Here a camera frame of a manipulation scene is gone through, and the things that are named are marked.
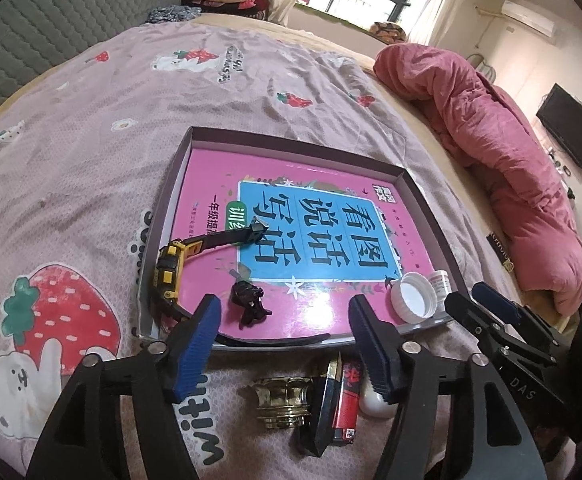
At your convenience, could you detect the white earbuds charging case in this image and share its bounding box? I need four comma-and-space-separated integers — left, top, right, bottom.
359, 374, 397, 419

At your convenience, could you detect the white plastic jar lid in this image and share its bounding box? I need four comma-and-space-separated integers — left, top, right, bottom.
390, 272, 437, 324

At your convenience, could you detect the brass threaded fitting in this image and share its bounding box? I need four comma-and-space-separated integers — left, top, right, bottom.
250, 377, 313, 430

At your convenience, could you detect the white pill bottle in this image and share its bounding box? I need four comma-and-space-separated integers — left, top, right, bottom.
428, 270, 452, 312

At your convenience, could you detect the yellow black wrist watch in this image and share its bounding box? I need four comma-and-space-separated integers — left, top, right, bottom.
137, 217, 334, 351

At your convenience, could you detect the red lighter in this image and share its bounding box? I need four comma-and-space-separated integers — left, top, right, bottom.
331, 356, 363, 446

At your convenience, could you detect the pink blue children's book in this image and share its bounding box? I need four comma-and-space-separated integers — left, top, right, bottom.
172, 148, 434, 339

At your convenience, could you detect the grey cardboard box tray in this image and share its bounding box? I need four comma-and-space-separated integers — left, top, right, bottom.
138, 127, 466, 351

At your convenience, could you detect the crumpled red quilt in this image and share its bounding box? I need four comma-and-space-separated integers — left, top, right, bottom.
373, 44, 582, 316

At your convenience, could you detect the pink strawberry print bedsheet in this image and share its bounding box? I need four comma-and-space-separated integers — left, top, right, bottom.
0, 20, 522, 478

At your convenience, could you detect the white air conditioner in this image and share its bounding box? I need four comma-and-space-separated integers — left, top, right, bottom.
501, 0, 556, 39

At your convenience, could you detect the wall mounted black television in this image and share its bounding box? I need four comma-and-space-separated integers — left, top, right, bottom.
536, 84, 582, 170

